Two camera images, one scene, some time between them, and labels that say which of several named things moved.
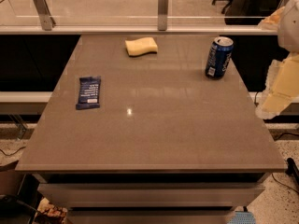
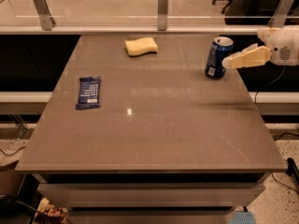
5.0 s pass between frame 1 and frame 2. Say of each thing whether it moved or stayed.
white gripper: moved
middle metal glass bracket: stayed
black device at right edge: stayed
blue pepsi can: stayed
